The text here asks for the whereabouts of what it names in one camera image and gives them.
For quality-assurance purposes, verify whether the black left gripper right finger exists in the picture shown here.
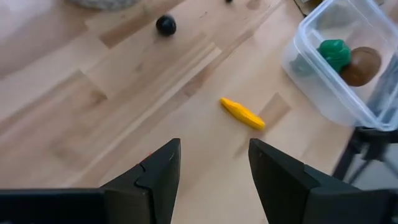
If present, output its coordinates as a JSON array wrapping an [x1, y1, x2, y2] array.
[[248, 138, 398, 224]]

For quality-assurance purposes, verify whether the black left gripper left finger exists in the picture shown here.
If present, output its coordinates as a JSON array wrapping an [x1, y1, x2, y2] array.
[[0, 138, 182, 224]]

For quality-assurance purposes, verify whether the brown toy kiwi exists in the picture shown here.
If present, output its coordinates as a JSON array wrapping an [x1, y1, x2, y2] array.
[[340, 46, 382, 87]]

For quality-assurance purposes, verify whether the green toy bell pepper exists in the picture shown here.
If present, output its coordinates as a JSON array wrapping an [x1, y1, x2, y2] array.
[[317, 39, 353, 73]]

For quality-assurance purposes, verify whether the clear plastic tupperware container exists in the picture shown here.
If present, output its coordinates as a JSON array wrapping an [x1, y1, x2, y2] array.
[[281, 0, 398, 131]]

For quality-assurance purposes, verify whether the black round toy berry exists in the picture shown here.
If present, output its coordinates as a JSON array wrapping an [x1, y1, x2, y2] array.
[[155, 14, 177, 37]]

